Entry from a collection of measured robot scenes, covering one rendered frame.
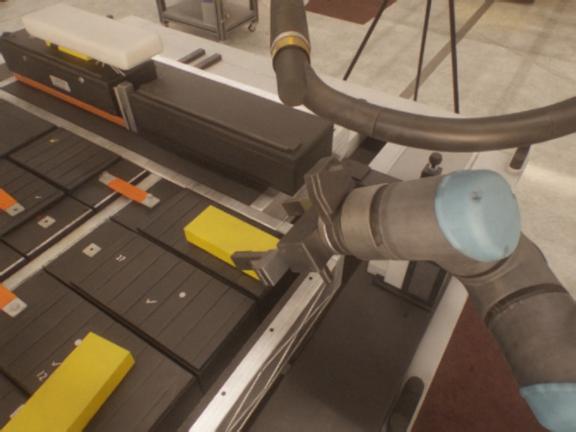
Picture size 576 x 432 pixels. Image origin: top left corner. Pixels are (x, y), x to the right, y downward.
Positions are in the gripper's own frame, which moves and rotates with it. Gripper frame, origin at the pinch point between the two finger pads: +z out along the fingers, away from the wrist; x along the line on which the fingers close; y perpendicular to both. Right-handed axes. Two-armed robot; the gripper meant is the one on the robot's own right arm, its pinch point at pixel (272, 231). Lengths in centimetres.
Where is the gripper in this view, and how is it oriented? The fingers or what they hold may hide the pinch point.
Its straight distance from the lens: 66.5
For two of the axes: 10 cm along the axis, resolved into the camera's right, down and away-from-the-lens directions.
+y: 4.8, 8.0, 3.6
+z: -6.8, 0.8, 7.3
